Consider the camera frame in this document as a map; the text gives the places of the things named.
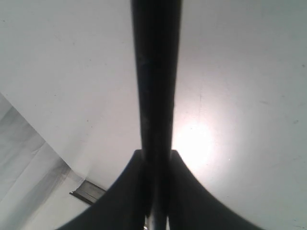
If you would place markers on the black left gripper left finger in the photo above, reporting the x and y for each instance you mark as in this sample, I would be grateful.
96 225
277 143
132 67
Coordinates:
122 207

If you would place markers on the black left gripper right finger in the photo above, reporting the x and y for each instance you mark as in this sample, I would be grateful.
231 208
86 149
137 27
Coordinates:
192 207

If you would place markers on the white backdrop curtain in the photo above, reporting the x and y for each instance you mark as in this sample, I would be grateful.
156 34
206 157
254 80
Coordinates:
35 182

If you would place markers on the metal table leg bracket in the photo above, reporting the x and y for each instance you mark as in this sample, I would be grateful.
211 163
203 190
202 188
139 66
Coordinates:
88 192

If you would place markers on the black paintbrush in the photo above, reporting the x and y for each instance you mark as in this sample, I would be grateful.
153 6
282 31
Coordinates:
156 31

